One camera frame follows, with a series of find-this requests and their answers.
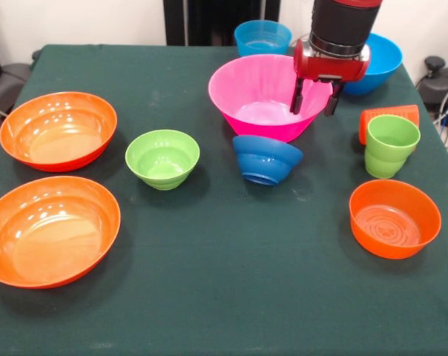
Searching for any dark blue bowl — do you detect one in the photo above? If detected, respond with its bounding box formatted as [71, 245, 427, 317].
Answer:
[232, 134, 305, 187]

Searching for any small light blue bowl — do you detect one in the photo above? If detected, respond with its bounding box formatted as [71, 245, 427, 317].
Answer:
[234, 19, 293, 58]

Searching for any dark grey floor base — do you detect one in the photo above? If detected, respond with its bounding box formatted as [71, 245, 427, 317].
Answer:
[0, 50, 43, 109]
[416, 55, 448, 112]

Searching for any large pink bowl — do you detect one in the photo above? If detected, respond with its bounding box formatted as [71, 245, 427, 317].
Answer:
[208, 53, 333, 144]

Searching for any small orange bowl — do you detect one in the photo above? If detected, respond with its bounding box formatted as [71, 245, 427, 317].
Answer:
[349, 179, 443, 260]

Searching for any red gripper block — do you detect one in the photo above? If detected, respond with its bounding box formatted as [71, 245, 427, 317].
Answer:
[289, 39, 372, 118]

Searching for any dark green tablecloth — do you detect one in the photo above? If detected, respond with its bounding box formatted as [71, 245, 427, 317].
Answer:
[0, 44, 448, 356]

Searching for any orange cup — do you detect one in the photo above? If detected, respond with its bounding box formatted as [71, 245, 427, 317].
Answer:
[358, 104, 421, 152]

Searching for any green bowl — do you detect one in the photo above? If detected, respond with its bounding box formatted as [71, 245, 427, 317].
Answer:
[125, 129, 201, 191]

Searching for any large orange bowl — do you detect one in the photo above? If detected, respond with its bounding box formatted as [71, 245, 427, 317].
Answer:
[0, 175, 122, 290]
[0, 91, 118, 173]

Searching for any large light blue bowl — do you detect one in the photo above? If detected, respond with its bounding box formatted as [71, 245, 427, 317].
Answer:
[341, 32, 403, 96]

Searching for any green cup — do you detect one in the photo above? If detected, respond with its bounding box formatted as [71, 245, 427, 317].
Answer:
[363, 114, 421, 179]

